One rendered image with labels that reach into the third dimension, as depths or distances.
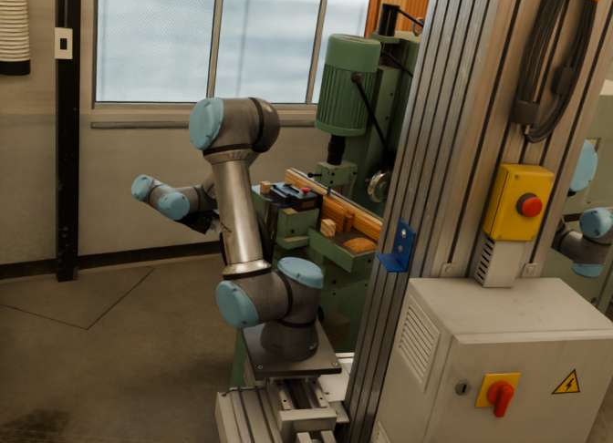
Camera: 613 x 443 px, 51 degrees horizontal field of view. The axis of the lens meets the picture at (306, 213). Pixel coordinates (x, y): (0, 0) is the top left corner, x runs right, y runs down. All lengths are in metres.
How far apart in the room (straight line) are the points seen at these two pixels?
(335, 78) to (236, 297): 0.92
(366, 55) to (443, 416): 1.27
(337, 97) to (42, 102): 1.57
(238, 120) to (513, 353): 0.78
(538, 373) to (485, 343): 0.14
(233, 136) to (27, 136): 1.90
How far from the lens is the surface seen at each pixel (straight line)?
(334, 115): 2.15
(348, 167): 2.28
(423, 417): 1.21
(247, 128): 1.52
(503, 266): 1.26
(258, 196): 2.37
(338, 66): 2.11
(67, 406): 2.76
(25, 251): 3.51
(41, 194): 3.39
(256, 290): 1.49
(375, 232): 2.15
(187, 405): 2.75
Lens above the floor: 1.78
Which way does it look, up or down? 23 degrees down
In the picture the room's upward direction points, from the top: 9 degrees clockwise
